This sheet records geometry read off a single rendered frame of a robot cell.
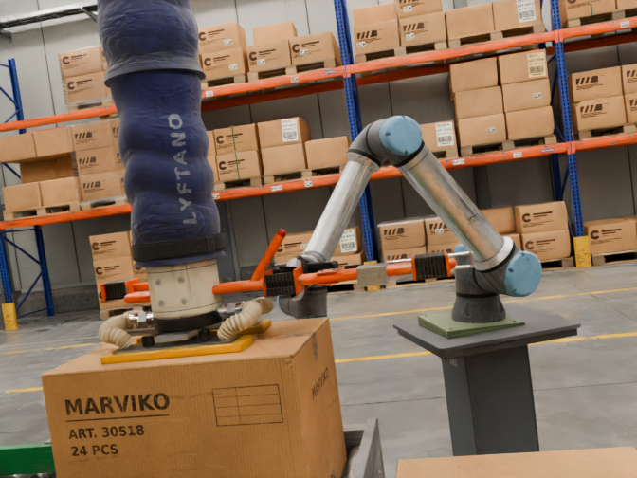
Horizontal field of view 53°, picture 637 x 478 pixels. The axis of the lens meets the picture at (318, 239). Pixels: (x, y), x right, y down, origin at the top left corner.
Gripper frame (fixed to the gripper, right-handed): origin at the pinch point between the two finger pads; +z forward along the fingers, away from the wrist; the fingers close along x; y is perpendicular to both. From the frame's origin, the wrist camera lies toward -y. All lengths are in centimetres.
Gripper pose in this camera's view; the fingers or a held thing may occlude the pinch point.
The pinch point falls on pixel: (294, 281)
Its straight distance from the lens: 153.7
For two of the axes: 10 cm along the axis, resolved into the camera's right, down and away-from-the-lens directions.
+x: -1.2, -9.9, -0.5
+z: -1.8, 0.7, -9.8
